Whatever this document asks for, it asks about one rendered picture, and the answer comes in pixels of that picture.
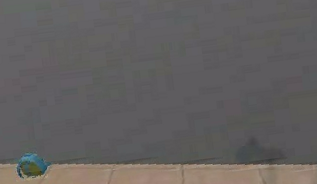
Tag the blue and green ball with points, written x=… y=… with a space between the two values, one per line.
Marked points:
x=32 y=166

